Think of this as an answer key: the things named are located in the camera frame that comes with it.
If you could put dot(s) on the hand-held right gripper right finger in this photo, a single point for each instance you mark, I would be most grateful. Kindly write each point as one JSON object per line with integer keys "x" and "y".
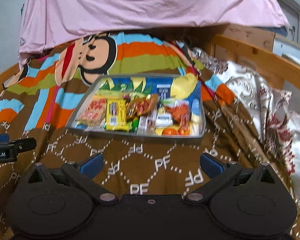
{"x": 211, "y": 163}

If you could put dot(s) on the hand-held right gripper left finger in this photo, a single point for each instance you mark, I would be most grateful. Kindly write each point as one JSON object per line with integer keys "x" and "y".
{"x": 92, "y": 163}

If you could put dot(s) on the grey tray with dinosaur print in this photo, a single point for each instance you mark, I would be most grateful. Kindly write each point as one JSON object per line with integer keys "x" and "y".
{"x": 197, "y": 120}

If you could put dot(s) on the clear cracker packet red print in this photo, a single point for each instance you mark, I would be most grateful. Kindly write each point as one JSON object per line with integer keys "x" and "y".
{"x": 92, "y": 112}

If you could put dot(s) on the small orange fruit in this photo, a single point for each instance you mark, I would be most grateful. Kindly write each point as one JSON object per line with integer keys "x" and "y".
{"x": 169, "y": 131}

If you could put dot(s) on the yellow snack packet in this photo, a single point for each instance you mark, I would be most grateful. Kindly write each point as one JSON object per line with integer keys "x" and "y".
{"x": 116, "y": 115}

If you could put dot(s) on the green sausage stick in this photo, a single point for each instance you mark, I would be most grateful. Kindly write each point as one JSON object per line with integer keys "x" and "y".
{"x": 134, "y": 125}

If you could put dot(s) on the orange snack packet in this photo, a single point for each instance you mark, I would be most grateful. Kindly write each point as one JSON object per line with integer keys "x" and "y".
{"x": 178, "y": 112}

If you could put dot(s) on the dark brown snack packet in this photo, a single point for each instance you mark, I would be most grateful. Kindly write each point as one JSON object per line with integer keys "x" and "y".
{"x": 130, "y": 112}

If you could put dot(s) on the brown nut bar clear wrapper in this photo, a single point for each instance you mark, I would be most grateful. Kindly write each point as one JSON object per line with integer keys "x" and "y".
{"x": 147, "y": 121}

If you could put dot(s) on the orange-red sauce snack packet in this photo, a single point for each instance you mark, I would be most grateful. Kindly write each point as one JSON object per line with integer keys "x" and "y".
{"x": 143, "y": 105}

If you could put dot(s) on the blue snack packet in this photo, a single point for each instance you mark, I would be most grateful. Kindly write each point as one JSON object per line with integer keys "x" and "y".
{"x": 164, "y": 92}

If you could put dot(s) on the monkey printed blanket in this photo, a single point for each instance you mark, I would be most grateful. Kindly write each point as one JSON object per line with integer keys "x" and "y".
{"x": 52, "y": 92}

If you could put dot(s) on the floral satin quilt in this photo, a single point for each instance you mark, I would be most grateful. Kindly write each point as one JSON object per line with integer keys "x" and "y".
{"x": 265, "y": 105}

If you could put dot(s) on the pink bed sheet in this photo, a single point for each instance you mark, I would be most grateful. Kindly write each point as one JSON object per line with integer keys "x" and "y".
{"x": 140, "y": 5}

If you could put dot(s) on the white door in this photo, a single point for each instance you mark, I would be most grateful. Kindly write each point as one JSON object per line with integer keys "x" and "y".
{"x": 292, "y": 12}

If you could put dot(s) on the wooden bed frame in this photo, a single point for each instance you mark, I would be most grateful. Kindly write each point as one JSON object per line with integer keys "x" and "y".
{"x": 252, "y": 55}

